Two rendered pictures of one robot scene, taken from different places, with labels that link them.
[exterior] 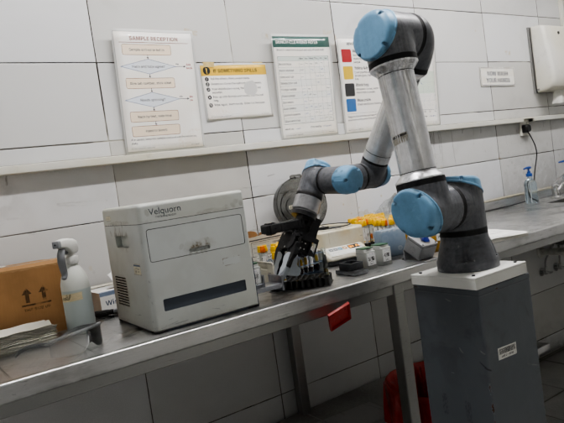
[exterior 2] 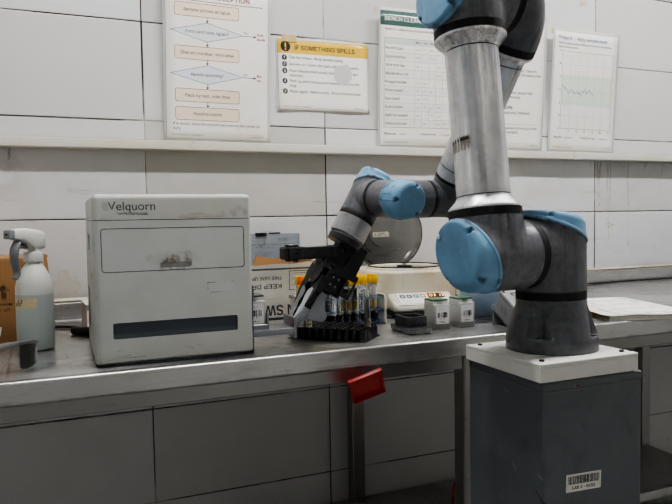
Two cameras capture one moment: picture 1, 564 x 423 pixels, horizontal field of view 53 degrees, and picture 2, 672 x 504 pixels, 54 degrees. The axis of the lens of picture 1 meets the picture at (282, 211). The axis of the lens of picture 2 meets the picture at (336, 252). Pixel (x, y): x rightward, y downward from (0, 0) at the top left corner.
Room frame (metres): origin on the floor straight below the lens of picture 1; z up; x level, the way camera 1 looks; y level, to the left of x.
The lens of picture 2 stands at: (0.25, -0.30, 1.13)
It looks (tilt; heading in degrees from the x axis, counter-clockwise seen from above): 3 degrees down; 11
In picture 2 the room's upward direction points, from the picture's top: 1 degrees counter-clockwise
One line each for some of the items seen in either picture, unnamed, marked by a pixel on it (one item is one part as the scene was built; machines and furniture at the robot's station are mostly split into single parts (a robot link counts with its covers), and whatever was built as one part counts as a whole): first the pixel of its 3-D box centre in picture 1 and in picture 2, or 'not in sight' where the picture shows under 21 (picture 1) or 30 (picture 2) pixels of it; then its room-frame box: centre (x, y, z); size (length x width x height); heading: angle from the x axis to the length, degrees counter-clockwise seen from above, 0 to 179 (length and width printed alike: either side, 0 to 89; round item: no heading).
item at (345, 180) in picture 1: (344, 179); (401, 199); (1.55, -0.18, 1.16); 0.11 x 0.11 x 0.08; 40
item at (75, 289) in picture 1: (73, 285); (30, 289); (1.41, 0.54, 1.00); 0.09 x 0.08 x 0.24; 34
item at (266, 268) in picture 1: (291, 266); (338, 309); (1.78, -0.01, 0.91); 0.20 x 0.10 x 0.07; 124
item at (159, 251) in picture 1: (183, 255); (172, 272); (1.48, 0.27, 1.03); 0.31 x 0.27 x 0.30; 124
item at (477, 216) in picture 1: (457, 201); (547, 249); (1.41, -0.44, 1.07); 0.13 x 0.12 x 0.14; 130
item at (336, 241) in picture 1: (327, 243); (406, 287); (2.04, -0.15, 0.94); 0.30 x 0.24 x 0.12; 25
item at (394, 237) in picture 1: (390, 243); (482, 299); (1.87, -0.34, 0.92); 0.10 x 0.07 x 0.10; 118
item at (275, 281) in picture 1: (243, 288); (241, 326); (1.46, 0.13, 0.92); 0.21 x 0.07 x 0.05; 124
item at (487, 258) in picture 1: (465, 248); (551, 318); (1.42, -0.44, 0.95); 0.15 x 0.15 x 0.10
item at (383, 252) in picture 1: (381, 253); (461, 311); (1.79, -0.29, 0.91); 0.05 x 0.04 x 0.07; 34
